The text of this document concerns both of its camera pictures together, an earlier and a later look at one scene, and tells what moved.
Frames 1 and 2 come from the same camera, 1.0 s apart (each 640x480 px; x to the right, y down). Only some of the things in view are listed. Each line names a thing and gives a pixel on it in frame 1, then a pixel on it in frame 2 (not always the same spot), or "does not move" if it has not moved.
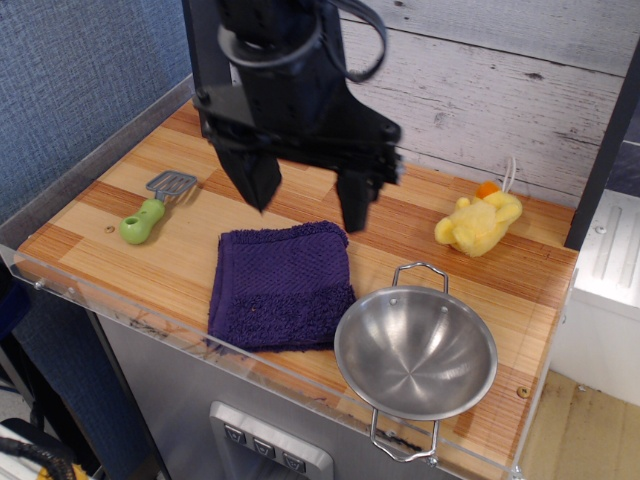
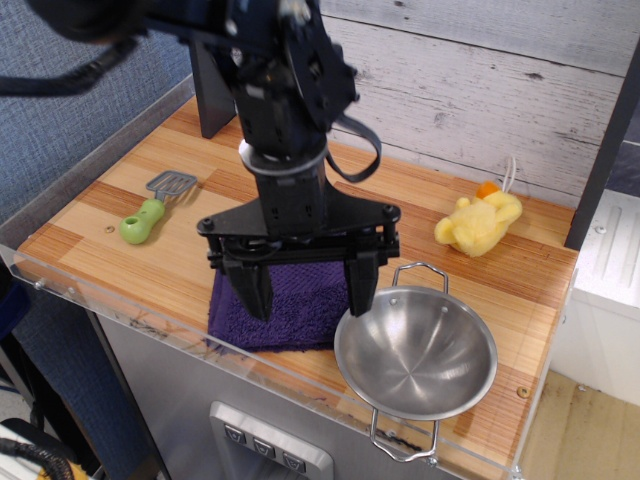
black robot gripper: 292,94 → 299,216
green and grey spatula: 136,228 does not move
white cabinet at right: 598,340 does not move
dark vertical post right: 602,174 does not move
